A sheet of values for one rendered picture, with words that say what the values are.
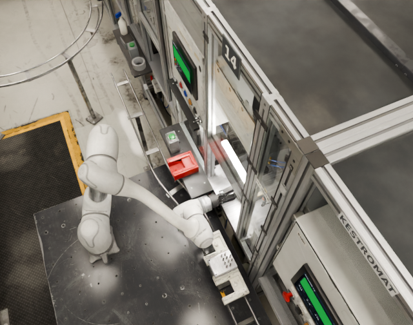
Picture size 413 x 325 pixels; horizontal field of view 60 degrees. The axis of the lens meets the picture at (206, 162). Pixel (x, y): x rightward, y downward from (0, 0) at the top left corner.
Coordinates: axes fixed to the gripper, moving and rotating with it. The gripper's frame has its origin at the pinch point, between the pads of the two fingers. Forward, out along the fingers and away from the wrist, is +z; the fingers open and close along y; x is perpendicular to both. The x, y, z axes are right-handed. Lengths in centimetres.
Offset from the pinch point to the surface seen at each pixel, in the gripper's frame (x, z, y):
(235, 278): -39.8, -23.4, -13.7
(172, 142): 43, -25, 2
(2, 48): 309, -135, -101
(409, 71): -28, 30, 103
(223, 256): -28.0, -25.1, -7.5
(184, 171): 25.6, -24.7, -3.9
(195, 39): 33, -12, 81
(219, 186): 11.0, -9.4, -9.4
